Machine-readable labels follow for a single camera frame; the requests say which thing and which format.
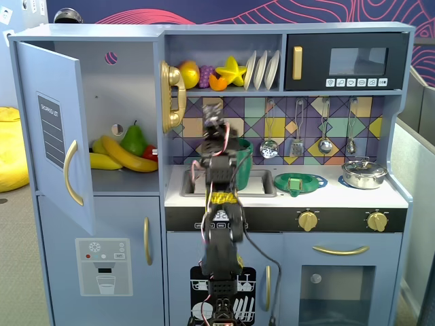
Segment gold microwave handle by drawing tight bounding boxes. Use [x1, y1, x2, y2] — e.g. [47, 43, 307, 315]
[292, 46, 303, 81]

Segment yellow toy mango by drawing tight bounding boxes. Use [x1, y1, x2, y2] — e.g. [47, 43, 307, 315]
[178, 60, 201, 90]

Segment red toy pepper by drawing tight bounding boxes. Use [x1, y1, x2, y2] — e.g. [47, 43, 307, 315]
[141, 145, 159, 162]

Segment gold fridge door handle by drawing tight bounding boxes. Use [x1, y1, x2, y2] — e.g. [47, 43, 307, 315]
[143, 217, 153, 267]

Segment purple toy grapes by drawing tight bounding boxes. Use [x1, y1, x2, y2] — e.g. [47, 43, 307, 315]
[198, 65, 216, 90]

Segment green toy pear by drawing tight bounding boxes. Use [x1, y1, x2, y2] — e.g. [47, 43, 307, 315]
[119, 120, 150, 158]

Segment gold toy telephone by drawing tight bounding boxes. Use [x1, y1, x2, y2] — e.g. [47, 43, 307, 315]
[159, 60, 188, 134]

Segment gold cabinet door handle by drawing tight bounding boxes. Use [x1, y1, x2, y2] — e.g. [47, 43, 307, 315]
[63, 139, 85, 207]

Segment yellow beanbag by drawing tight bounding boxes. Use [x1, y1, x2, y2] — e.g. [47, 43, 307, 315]
[0, 107, 32, 194]

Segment green pot lid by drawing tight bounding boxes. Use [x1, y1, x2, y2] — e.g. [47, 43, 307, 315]
[273, 172, 326, 198]

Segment small yellow toy banana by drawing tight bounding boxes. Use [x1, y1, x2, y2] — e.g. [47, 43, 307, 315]
[88, 152, 124, 171]
[91, 138, 110, 156]

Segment gold stove knob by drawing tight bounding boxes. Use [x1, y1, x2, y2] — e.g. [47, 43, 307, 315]
[366, 210, 389, 233]
[298, 210, 319, 233]

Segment green toy pot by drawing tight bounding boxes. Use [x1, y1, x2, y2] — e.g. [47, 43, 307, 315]
[233, 137, 254, 192]

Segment large yellow toy banana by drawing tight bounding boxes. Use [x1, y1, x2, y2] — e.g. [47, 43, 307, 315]
[101, 134, 159, 174]

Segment blue shopping list cabinet door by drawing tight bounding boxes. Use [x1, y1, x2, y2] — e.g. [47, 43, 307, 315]
[15, 41, 96, 236]

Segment metal skimmer ladle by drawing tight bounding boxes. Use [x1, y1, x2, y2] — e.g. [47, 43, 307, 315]
[260, 99, 280, 160]

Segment gold dishwasher handle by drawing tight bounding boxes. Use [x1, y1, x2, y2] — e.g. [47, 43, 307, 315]
[264, 265, 272, 312]

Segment white toy plate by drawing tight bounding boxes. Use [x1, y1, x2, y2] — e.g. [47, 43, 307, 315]
[243, 50, 258, 92]
[254, 50, 269, 92]
[264, 50, 281, 91]

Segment steel toy pot with lid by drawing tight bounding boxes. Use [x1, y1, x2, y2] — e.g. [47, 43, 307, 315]
[341, 156, 389, 190]

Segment grey desk partition panel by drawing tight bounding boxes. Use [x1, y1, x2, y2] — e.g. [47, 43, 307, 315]
[389, 117, 435, 326]

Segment thin black camera cable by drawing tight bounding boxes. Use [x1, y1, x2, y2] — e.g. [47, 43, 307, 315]
[241, 223, 283, 326]

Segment metal toy ladle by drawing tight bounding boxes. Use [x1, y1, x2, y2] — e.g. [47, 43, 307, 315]
[317, 98, 333, 154]

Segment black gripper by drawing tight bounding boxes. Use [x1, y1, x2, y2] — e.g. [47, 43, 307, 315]
[201, 117, 239, 159]

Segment gold oven handle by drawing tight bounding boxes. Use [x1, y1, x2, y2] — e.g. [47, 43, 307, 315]
[312, 244, 370, 257]

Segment yellow toy starfruit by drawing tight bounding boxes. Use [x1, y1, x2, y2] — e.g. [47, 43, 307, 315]
[214, 56, 248, 87]

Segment black microwave door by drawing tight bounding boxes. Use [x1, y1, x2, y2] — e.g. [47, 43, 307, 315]
[284, 33, 411, 91]

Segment metal toy spoon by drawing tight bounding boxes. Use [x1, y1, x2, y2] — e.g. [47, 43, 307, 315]
[346, 98, 358, 155]

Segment blue toy kitchen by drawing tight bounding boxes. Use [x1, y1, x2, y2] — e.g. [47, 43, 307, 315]
[7, 22, 416, 326]

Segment orange toy fruit slice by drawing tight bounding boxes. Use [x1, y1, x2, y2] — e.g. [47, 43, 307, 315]
[208, 73, 228, 92]

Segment black helmet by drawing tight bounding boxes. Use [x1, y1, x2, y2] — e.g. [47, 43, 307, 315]
[53, 7, 84, 24]

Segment metal slotted spatula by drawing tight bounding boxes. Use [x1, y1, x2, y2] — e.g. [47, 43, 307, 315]
[290, 98, 305, 158]

